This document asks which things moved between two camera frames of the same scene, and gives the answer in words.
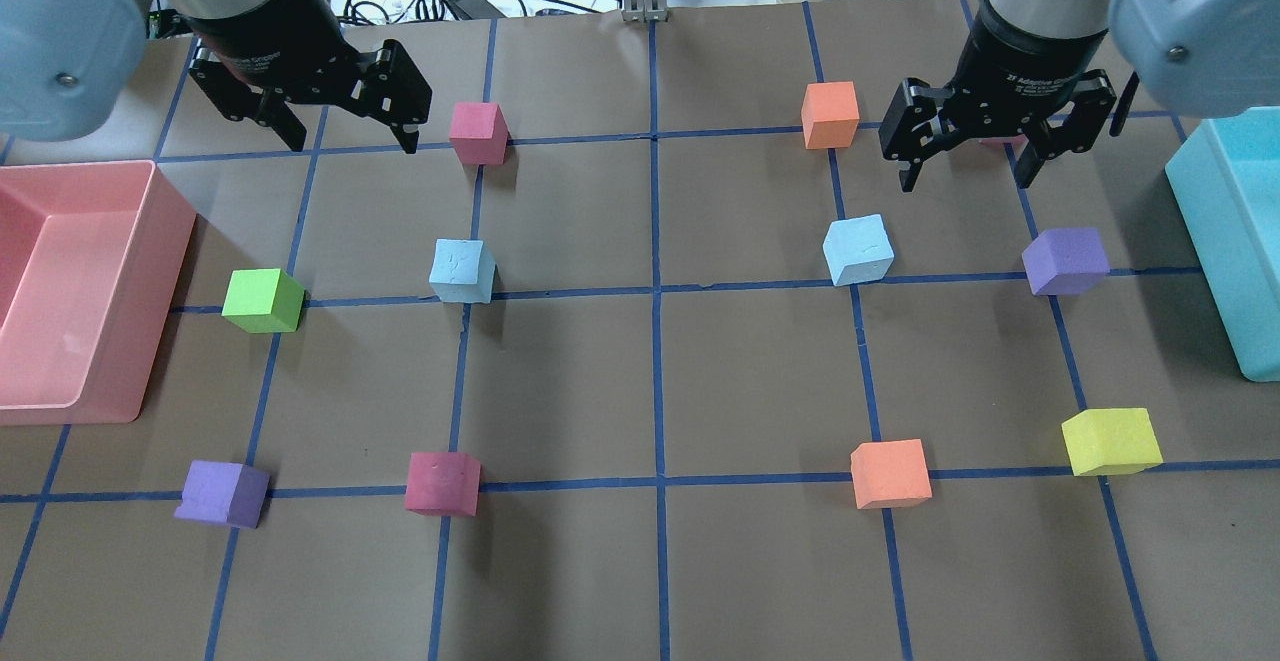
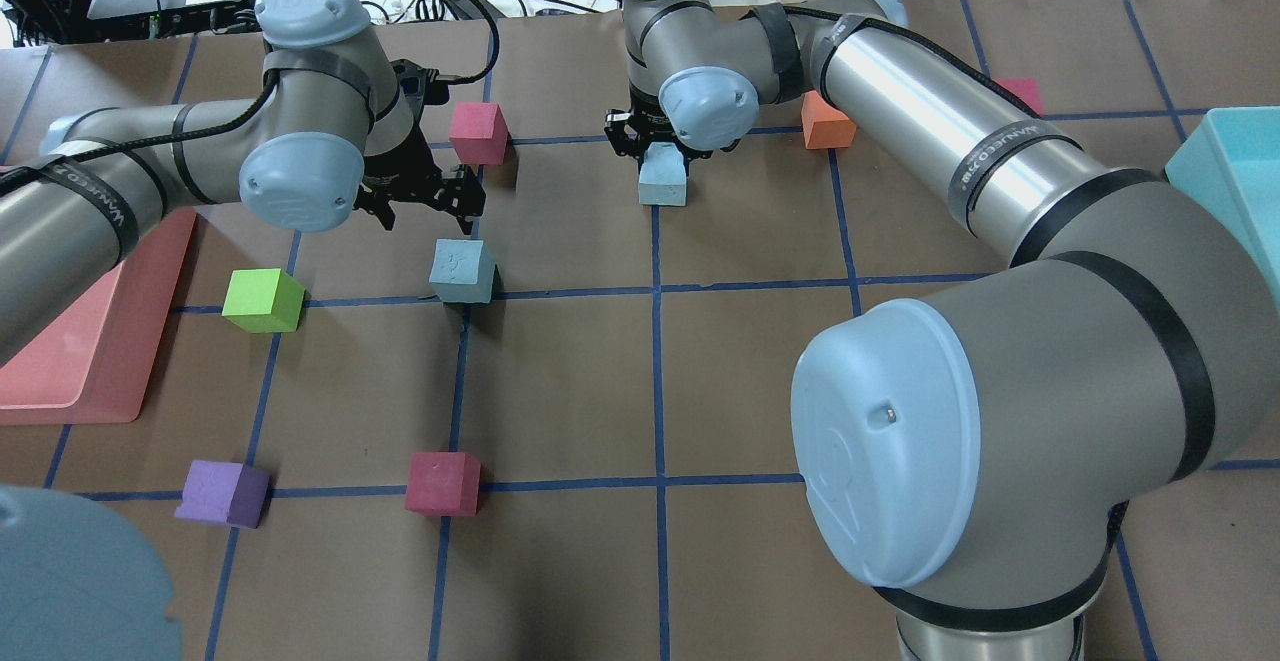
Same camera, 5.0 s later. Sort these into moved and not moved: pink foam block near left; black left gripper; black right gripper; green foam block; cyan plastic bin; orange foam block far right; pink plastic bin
Moved: black right gripper; black left gripper
Not moved: cyan plastic bin; pink foam block near left; pink plastic bin; orange foam block far right; green foam block
